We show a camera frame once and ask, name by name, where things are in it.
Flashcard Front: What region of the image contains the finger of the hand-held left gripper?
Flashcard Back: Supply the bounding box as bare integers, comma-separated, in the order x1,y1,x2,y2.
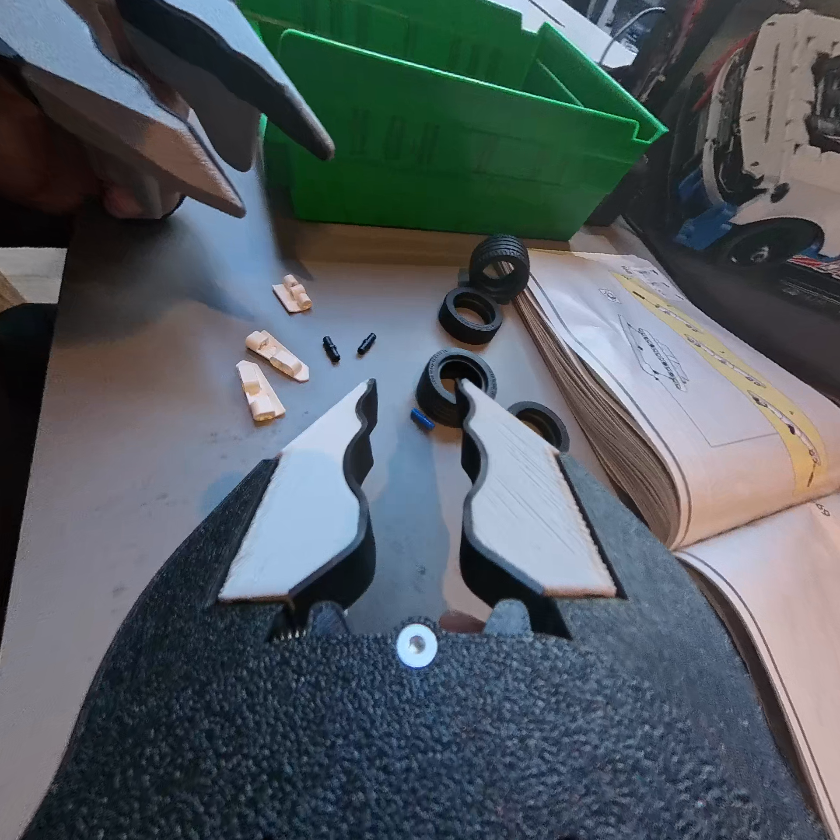
118,0,337,173
0,0,248,219

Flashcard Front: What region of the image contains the white toy brick piece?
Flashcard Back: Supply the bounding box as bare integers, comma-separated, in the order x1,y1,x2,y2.
272,273,313,315
245,329,311,383
235,360,287,421

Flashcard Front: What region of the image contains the person's torso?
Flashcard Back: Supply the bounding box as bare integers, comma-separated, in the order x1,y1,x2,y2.
0,302,60,621

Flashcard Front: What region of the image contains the grey desk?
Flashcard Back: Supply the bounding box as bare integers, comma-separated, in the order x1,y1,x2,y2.
0,164,657,840

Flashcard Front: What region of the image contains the tan wooden board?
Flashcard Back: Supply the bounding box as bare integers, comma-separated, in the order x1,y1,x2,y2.
282,220,592,266

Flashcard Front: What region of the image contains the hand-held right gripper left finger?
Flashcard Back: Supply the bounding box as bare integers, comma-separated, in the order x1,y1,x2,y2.
218,378,379,611

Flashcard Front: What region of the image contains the green plastic bin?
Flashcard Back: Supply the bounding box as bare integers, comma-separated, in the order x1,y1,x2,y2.
236,0,669,242

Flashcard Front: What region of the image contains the person's left hand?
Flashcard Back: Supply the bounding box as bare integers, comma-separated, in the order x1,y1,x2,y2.
0,69,142,221

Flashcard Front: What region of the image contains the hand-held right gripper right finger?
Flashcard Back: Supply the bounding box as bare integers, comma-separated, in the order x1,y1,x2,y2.
456,378,620,603

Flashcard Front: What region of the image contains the black rubber toy tire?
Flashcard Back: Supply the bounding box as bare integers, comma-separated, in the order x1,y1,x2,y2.
469,234,531,304
415,349,490,429
438,285,505,345
508,402,571,454

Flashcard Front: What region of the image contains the thin grey cable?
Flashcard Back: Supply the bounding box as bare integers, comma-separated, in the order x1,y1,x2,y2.
598,5,665,65

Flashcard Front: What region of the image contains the black toy car box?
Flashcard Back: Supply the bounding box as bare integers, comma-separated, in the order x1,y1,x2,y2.
623,0,840,395

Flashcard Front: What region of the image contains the open instruction book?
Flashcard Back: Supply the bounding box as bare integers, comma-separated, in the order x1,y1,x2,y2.
512,248,840,840

